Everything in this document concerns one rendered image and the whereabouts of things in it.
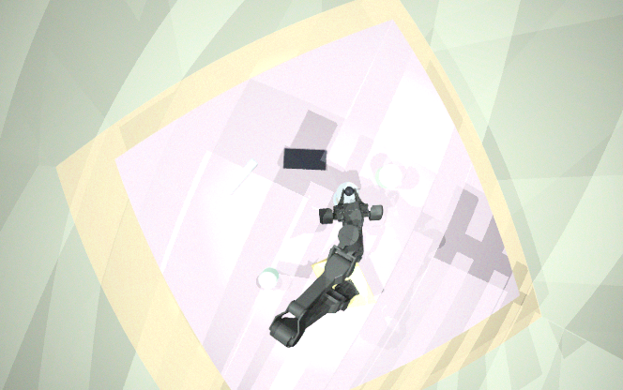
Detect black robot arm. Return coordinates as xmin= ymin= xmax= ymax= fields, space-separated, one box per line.
xmin=268 ymin=202 xmax=364 ymax=348

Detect glass coffee press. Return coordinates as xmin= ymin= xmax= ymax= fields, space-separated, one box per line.
xmin=333 ymin=182 xmax=358 ymax=205

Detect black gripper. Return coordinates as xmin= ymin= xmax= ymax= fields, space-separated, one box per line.
xmin=319 ymin=188 xmax=384 ymax=235

